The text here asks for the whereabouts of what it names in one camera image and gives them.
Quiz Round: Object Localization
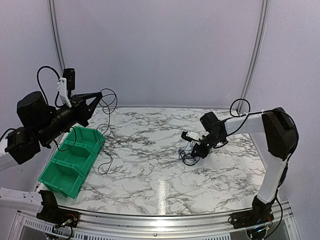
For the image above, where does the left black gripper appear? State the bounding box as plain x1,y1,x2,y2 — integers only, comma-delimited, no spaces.
37,92,103,145

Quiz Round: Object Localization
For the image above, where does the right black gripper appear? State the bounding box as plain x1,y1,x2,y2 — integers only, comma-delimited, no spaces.
191,132,224,159

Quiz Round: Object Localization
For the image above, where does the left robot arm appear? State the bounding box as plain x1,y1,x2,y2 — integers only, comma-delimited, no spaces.
0,91,103,171

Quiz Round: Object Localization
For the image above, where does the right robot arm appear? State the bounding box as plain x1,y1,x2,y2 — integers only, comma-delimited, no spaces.
181,107,299,224

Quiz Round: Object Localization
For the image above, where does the far green storage bin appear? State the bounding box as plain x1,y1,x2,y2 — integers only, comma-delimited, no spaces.
64,126,106,154

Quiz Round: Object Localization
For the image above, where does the green storage bin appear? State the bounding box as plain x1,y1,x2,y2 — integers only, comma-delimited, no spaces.
51,142,98,176
38,161,85,199
64,126,106,154

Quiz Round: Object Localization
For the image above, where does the middle green storage bin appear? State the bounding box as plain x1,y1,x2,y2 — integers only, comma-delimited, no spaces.
51,142,98,176

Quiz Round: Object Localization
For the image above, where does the near green storage bin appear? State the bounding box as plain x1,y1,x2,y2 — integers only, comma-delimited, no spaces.
38,161,85,199

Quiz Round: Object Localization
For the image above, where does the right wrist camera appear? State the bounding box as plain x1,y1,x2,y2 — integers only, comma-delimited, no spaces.
181,131,204,144

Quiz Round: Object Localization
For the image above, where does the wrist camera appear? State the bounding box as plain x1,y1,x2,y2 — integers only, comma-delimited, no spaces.
181,131,204,144
54,68,76,108

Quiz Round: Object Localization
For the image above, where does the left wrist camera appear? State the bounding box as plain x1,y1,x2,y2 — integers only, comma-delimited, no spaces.
54,68,76,108

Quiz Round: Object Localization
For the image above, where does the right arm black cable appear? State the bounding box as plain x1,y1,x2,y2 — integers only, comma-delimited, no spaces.
229,98,300,161

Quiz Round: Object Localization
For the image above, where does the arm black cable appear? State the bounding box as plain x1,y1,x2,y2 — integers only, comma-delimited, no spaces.
36,65,63,106
229,98,300,161

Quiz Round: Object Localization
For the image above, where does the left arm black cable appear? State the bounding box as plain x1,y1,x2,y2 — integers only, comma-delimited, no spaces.
36,65,63,106

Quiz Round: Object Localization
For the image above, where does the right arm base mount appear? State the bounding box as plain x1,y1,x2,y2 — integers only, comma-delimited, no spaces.
227,196,276,229

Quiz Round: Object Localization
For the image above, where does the front aluminium rail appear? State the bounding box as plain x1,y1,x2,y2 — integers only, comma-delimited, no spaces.
14,199,293,240

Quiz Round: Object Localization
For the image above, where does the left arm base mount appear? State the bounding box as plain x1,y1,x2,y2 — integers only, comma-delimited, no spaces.
36,190,80,228

